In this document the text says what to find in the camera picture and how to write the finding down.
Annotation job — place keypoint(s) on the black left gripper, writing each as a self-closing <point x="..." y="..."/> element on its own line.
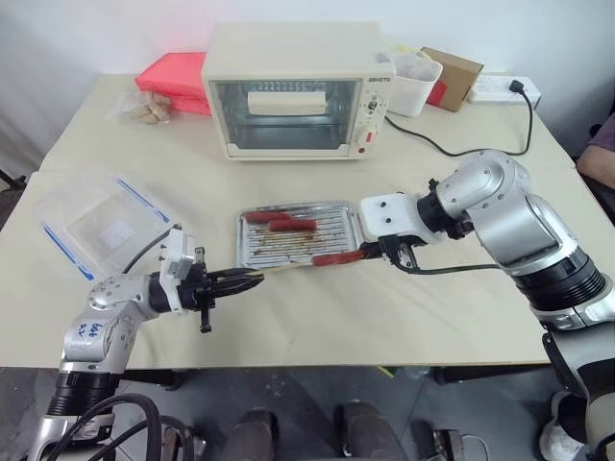
<point x="194" y="289"/>

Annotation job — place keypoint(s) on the metal baking tray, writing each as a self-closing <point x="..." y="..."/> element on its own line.
<point x="298" y="240"/>

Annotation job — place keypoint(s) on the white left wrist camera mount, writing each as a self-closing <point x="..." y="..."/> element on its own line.
<point x="174" y="261"/>

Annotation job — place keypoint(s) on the white plastic cup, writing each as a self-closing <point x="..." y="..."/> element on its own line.
<point x="408" y="93"/>

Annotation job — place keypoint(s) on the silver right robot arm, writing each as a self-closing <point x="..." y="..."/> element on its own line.
<point x="523" y="225"/>

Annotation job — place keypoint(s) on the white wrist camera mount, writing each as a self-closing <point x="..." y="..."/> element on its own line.
<point x="174" y="261"/>
<point x="391" y="216"/>

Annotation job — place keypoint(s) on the dark rounded shape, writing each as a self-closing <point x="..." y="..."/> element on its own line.
<point x="367" y="432"/>
<point x="252" y="437"/>

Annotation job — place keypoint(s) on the cream toaster oven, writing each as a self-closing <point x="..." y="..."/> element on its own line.
<point x="293" y="91"/>

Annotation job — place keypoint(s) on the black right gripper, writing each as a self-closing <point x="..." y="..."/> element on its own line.
<point x="400" y="249"/>

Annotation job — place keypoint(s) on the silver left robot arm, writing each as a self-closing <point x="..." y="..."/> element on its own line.
<point x="91" y="336"/>

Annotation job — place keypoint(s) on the large red flat box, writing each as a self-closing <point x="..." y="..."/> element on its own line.
<point x="173" y="72"/>

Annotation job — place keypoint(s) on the white power strip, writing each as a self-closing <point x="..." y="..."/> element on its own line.
<point x="492" y="89"/>

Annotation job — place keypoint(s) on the red sausage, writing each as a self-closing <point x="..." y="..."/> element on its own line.
<point x="266" y="216"/>
<point x="293" y="225"/>
<point x="336" y="259"/>

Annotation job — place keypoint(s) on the brown cardboard box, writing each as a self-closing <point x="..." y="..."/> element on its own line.
<point x="456" y="77"/>

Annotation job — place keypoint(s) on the seated person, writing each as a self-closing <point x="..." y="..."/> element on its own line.
<point x="598" y="153"/>

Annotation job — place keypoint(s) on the clear bag of snacks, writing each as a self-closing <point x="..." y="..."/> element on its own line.
<point x="144" y="109"/>

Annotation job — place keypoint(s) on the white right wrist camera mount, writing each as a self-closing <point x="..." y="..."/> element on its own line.
<point x="391" y="216"/>

